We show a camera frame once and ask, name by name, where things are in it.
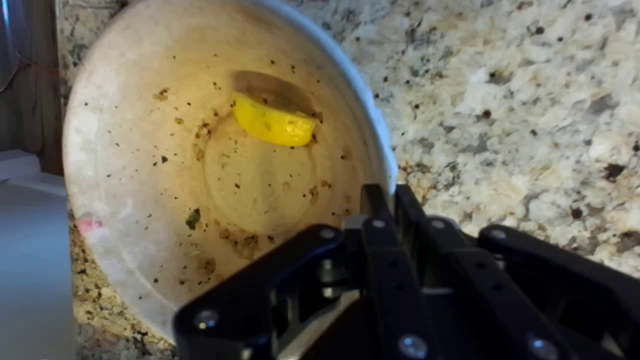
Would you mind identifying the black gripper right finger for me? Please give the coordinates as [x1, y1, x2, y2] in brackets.
[395, 187, 640, 360]

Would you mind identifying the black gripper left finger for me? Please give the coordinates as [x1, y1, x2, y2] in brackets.
[173, 184, 442, 360]

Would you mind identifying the beige ceramic bowl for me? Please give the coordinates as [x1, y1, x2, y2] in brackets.
[65, 0, 397, 336]

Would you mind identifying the yellow lemon wedge in bowl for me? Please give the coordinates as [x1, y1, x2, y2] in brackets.
[233, 94, 317, 148]

